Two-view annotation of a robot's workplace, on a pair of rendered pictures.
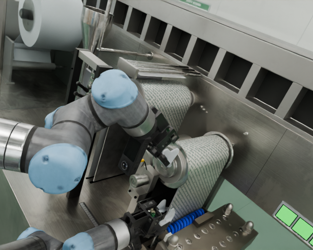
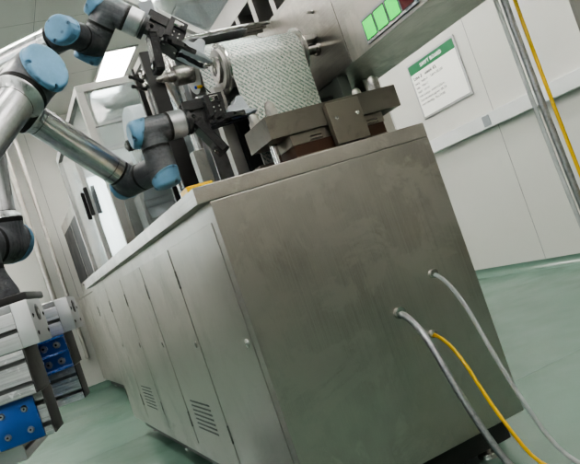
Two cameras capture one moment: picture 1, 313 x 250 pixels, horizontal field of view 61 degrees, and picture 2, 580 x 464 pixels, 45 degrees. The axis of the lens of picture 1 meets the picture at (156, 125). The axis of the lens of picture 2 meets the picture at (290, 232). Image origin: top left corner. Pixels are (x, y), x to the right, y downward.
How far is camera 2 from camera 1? 177 cm
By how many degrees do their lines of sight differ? 38
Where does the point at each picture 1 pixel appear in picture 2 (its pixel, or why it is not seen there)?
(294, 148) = not seen: outside the picture
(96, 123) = (95, 27)
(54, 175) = (55, 25)
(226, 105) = (292, 14)
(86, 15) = not seen: hidden behind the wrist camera
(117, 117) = (104, 15)
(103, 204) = not seen: hidden behind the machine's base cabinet
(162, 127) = (163, 21)
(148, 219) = (203, 102)
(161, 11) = (226, 17)
